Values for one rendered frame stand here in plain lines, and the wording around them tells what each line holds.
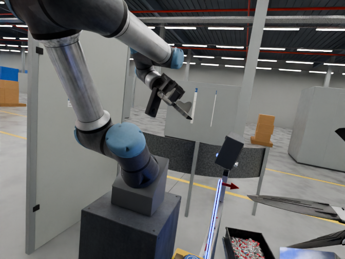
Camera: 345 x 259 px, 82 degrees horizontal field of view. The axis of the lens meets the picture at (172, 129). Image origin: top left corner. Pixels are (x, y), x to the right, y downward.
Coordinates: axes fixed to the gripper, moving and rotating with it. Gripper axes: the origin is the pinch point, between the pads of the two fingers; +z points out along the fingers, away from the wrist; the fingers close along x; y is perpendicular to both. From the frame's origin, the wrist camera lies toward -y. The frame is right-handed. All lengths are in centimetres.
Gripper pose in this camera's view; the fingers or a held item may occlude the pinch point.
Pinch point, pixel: (181, 114)
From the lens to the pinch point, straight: 71.6
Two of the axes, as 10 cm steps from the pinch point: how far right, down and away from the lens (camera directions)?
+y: 6.5, -7.4, -1.5
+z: 5.5, 6.0, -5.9
